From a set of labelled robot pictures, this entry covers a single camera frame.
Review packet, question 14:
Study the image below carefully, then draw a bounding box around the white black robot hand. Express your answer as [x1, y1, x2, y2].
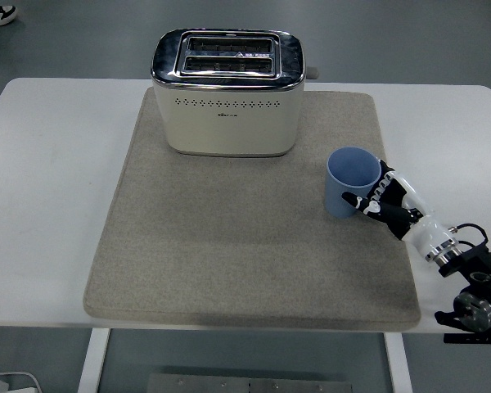
[341, 159, 455, 259]

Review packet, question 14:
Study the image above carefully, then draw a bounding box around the light blue ribbed cup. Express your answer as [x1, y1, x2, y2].
[325, 147, 382, 219]

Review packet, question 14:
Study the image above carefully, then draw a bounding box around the black table control panel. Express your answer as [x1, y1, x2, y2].
[444, 333, 491, 345]

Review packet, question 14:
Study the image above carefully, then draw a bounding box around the white table leg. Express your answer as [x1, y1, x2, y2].
[383, 332, 413, 393]
[76, 327, 111, 393]

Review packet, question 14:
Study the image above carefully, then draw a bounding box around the beige felt table mat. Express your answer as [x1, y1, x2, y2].
[83, 86, 421, 331]

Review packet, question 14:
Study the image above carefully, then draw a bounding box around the cream two-slot toaster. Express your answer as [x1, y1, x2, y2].
[149, 28, 321, 158]

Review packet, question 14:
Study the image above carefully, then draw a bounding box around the person's shoe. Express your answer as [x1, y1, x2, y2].
[0, 2, 17, 31]

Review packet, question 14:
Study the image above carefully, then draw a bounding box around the white cable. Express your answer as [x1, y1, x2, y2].
[0, 371, 42, 393]

